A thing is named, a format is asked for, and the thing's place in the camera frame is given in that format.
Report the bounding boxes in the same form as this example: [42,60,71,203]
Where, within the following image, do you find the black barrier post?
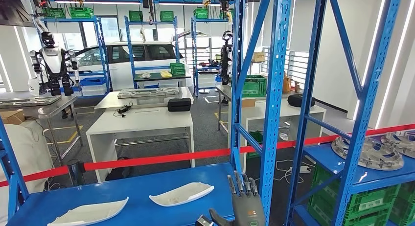
[66,159,87,187]

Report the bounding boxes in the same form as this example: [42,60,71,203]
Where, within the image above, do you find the white storage bin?
[81,85,108,97]

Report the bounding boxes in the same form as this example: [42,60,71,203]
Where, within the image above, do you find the white slatted rack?
[259,46,310,89]

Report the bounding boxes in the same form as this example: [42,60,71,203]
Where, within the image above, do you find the blue storage bin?
[80,76,107,87]

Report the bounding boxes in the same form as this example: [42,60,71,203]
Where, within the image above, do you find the grey metal casting part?
[381,130,415,159]
[331,136,405,172]

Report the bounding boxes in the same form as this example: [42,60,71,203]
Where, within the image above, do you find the white part with orange writing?
[148,181,215,208]

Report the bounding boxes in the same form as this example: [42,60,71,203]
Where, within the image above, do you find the large green plastic crate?
[241,74,268,98]

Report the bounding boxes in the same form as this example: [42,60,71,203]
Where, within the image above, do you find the stacked small green crates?
[170,62,186,77]

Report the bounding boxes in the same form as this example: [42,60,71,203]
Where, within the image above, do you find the black zip case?
[167,97,192,113]
[287,93,316,108]

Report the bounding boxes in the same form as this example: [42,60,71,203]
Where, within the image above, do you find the white car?
[73,41,192,90]

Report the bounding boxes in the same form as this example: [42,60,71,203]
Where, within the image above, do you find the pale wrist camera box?
[195,215,215,226]

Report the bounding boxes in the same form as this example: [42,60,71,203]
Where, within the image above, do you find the white work table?
[228,99,327,173]
[85,106,196,183]

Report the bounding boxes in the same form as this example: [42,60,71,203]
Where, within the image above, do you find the black cable bundle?
[113,102,134,118]

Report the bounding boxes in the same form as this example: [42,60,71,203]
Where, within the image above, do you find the white plastic trim part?
[46,197,129,226]

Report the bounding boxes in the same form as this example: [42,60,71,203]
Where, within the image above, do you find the person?
[0,120,54,226]

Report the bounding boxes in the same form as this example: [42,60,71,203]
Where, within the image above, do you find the grey moulded tray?
[0,95,62,109]
[117,87,181,99]

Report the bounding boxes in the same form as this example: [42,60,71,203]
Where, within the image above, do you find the white and black humanoid robot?
[28,31,81,120]

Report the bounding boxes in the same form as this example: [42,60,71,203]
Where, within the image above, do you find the blue steel shelf rack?
[0,0,293,226]
[124,15,180,89]
[190,16,232,97]
[285,0,415,226]
[39,15,113,97]

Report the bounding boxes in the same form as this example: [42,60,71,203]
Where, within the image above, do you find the black bag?
[105,156,132,181]

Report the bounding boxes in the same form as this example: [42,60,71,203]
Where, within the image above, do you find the white container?
[27,77,41,96]

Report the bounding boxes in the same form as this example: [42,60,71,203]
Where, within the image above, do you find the red barrier belt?
[0,123,415,188]

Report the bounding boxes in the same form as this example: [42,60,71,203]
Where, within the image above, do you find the brown cardboard box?
[282,72,300,95]

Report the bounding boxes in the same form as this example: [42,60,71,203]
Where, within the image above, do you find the dark green topped table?
[133,72,192,89]

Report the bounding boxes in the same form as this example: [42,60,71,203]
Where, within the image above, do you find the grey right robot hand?
[209,171,267,226]

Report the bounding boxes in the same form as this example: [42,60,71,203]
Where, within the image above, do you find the white power strip with cable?
[253,159,312,186]

